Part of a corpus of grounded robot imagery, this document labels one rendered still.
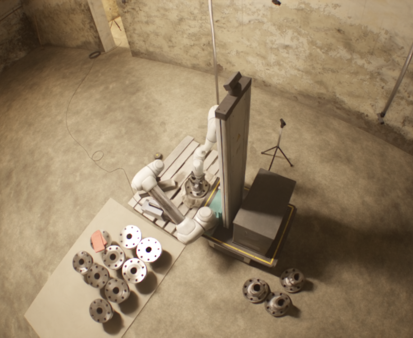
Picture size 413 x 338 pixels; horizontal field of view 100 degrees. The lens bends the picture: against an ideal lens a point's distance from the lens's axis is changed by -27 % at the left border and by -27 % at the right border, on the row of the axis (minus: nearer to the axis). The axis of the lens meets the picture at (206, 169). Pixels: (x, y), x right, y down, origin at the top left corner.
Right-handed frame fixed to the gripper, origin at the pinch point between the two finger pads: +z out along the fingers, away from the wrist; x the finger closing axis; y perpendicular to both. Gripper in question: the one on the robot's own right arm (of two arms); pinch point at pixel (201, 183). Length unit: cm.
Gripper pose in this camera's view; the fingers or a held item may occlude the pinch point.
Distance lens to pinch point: 251.3
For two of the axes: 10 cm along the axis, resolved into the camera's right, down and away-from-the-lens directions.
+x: 4.7, -7.4, 4.7
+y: 8.8, 3.5, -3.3
